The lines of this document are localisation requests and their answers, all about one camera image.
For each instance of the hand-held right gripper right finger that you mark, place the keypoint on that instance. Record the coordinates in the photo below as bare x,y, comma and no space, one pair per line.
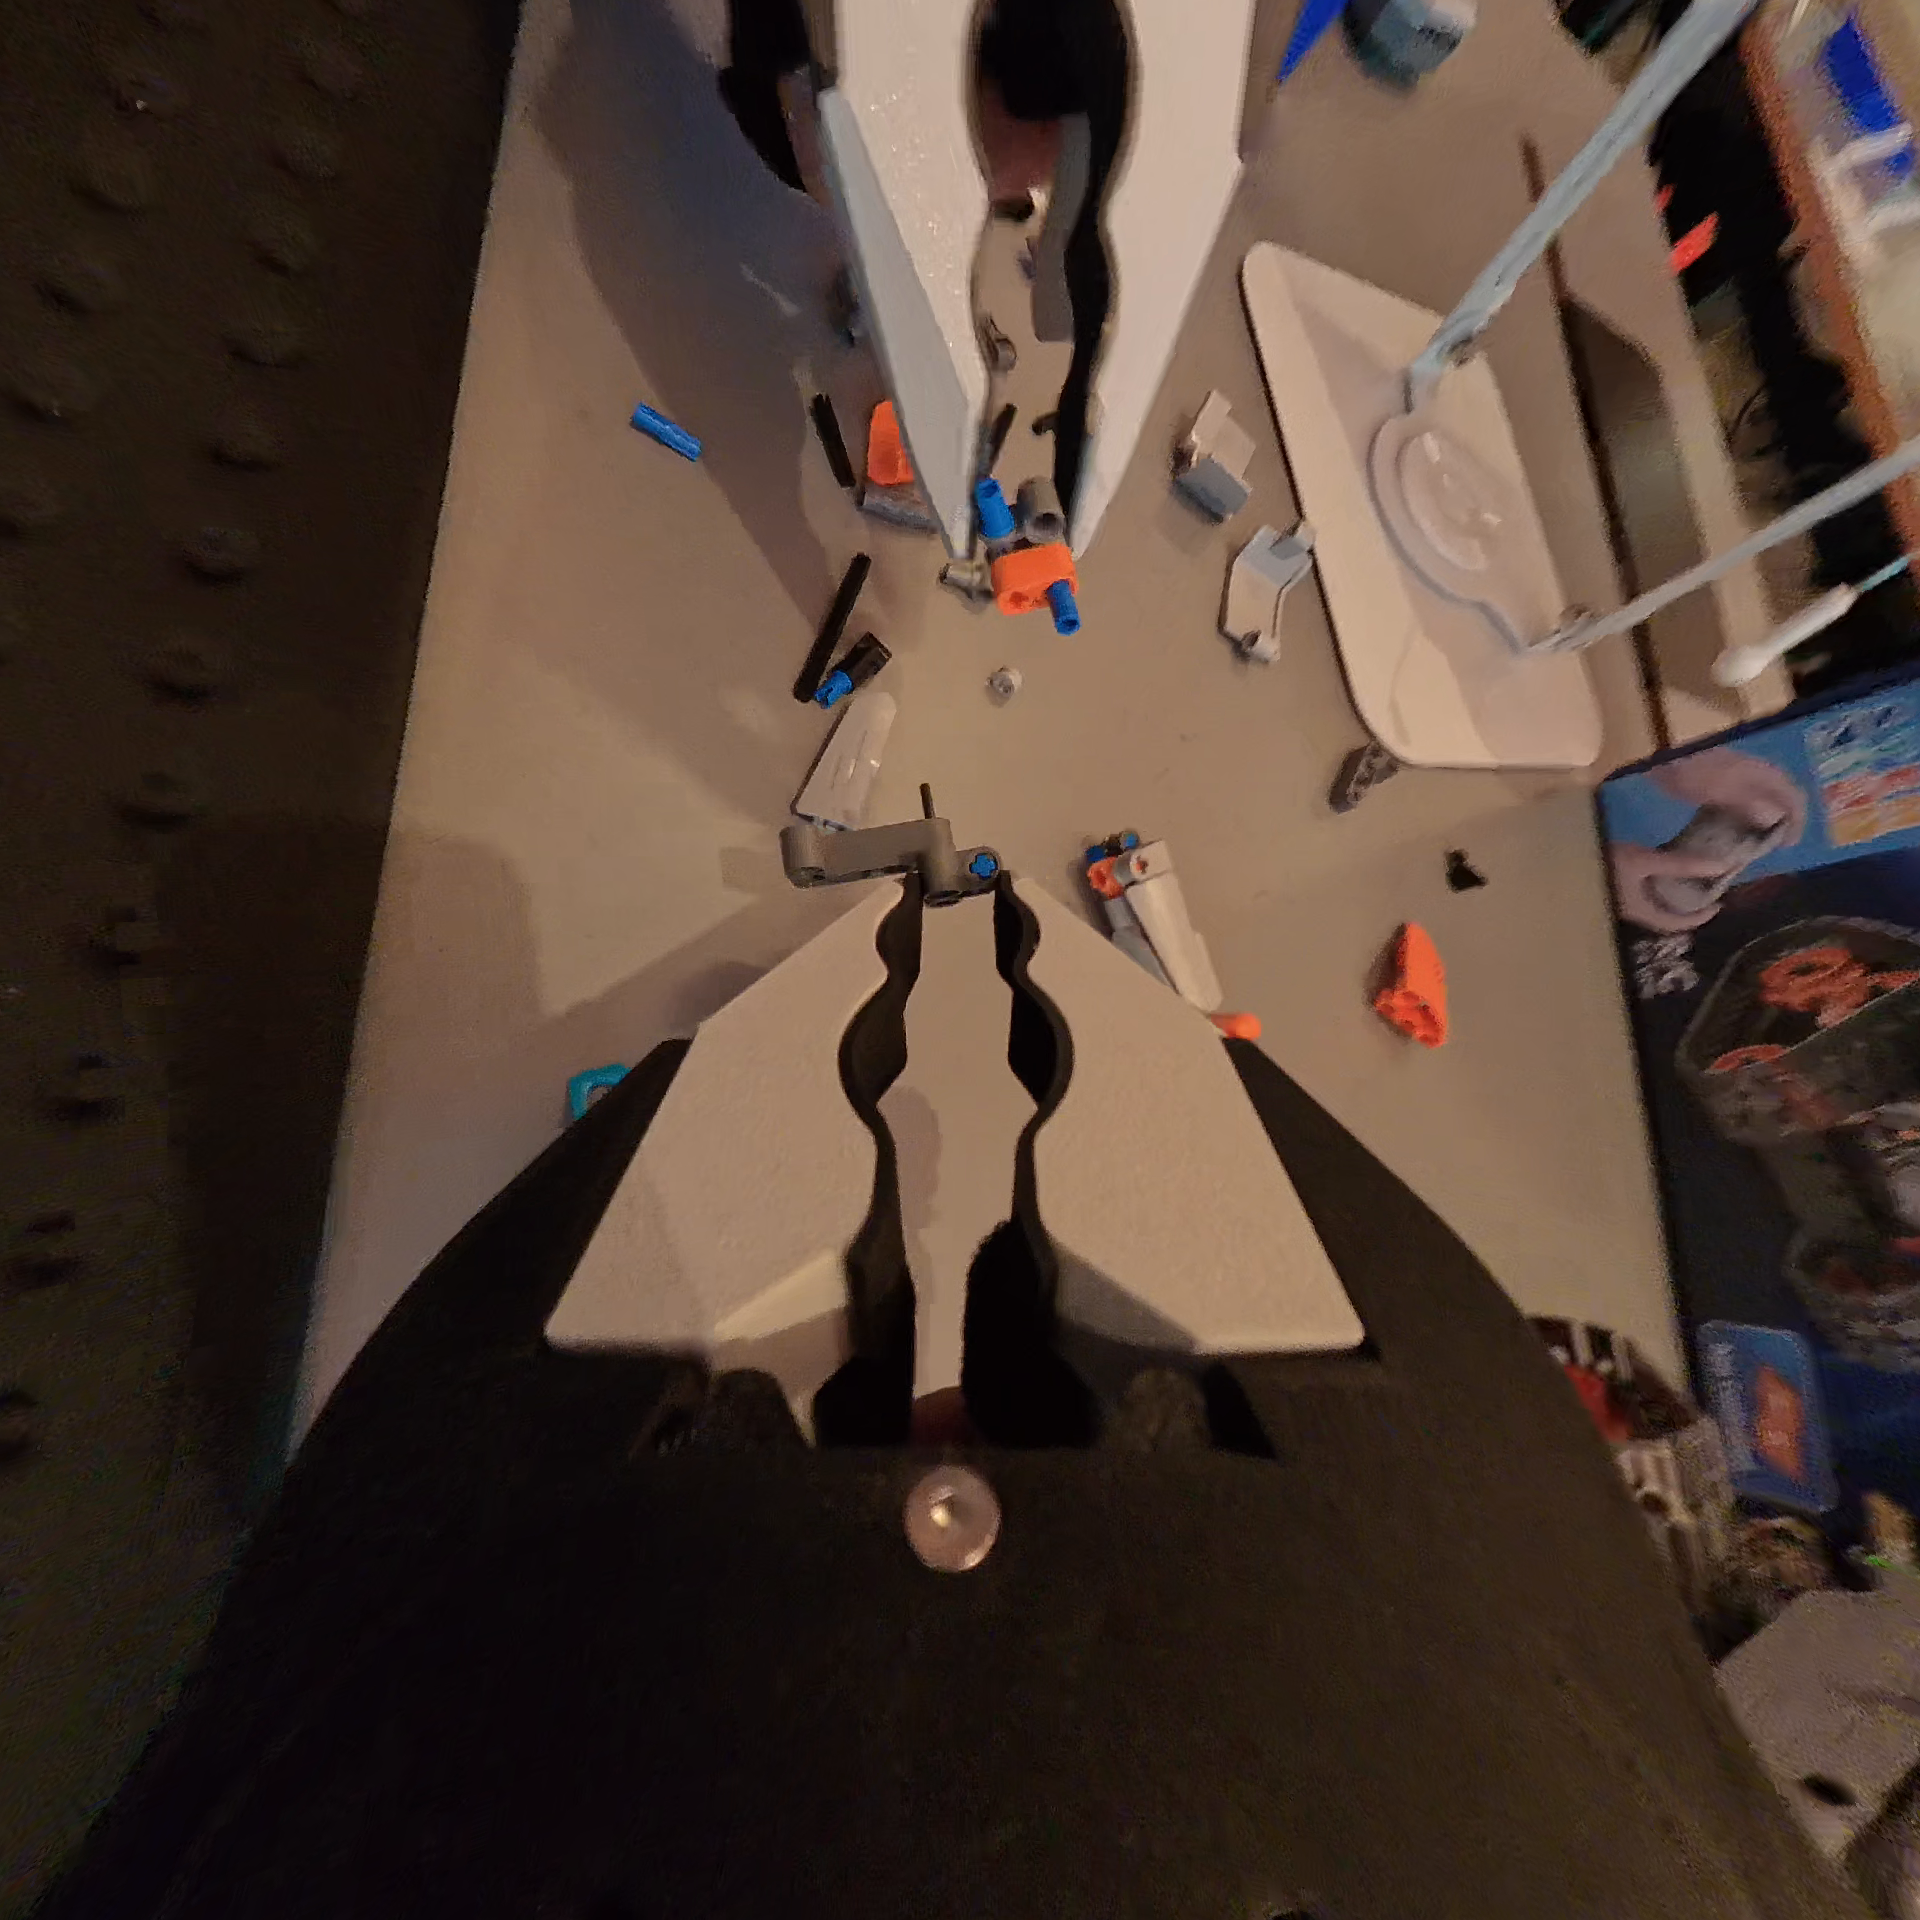
1185,1184

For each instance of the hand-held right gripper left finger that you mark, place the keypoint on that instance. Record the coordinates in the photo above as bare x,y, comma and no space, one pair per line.
720,1184

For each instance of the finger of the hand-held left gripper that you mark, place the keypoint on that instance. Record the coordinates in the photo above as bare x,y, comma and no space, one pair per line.
914,224
1177,180

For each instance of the dark grey crank liftarm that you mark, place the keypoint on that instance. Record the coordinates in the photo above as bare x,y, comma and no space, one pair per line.
869,852

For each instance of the blue plastic tool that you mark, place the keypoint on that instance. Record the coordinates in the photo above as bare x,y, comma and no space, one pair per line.
588,1095

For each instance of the orange triangular panel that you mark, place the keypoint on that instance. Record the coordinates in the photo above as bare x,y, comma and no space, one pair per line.
888,441

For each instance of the pale wooden book stand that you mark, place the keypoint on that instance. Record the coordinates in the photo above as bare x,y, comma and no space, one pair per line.
1348,346

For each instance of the grey panel assembly orange ends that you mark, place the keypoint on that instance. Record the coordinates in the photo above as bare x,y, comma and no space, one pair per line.
1161,937

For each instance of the grey tube connector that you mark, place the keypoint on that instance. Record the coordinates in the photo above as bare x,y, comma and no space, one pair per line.
897,504

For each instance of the grey blue angled panel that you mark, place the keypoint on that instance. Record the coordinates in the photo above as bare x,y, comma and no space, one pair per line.
1211,465

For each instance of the orange wedge brick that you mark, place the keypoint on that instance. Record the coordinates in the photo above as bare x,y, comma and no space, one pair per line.
1411,990

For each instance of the blue axle connector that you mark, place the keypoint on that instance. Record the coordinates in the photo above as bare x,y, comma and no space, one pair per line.
666,433

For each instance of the grey pin connector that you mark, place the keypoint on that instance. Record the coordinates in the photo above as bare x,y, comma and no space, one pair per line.
965,579

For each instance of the grey curved panel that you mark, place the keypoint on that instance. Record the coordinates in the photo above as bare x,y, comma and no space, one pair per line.
1266,579

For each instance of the long black axle rod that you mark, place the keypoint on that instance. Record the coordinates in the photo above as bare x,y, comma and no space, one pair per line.
833,626

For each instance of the small black connector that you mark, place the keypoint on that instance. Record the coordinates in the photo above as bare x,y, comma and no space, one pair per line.
1462,870

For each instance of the white curved panel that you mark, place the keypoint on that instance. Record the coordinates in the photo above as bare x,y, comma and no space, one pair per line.
849,758

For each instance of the black connector blue pin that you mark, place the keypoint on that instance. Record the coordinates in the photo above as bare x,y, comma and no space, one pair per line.
856,667

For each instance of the small dark grey beam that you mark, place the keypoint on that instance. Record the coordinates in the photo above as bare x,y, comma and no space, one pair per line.
1364,776

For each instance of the dark blue toy box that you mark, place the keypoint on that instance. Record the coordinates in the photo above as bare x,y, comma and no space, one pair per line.
1798,1050

